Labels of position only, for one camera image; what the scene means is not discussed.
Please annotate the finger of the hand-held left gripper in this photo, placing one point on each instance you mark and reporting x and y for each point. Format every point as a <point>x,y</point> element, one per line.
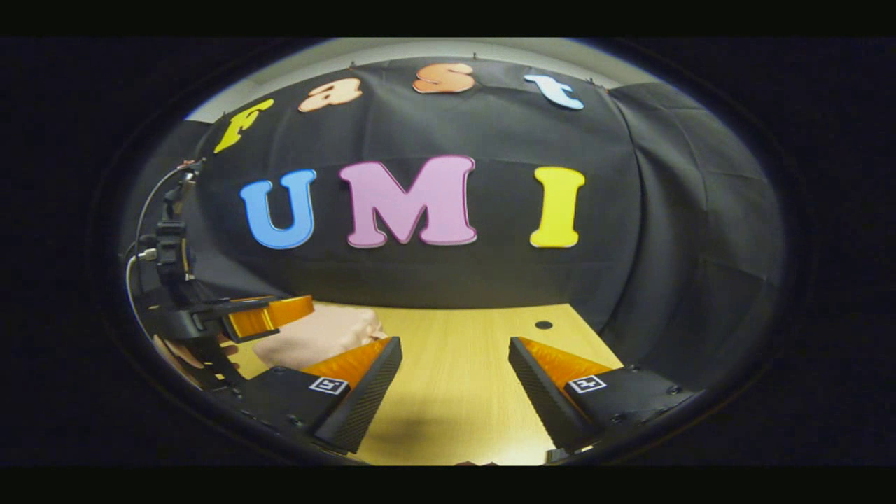
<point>269,315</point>

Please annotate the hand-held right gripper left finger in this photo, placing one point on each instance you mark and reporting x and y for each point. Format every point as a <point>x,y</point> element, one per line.
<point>371,395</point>

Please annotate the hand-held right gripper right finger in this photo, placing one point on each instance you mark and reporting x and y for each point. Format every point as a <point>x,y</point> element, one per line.
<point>535,392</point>

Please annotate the pink hard-shell suitcase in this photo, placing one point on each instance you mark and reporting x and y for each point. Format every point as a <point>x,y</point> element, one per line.
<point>322,336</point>

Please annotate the copper cloth clip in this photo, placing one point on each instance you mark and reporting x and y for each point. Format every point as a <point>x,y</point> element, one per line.
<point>189,165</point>

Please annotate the black backdrop cloth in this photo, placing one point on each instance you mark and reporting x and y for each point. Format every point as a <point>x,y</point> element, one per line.
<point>630,210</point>

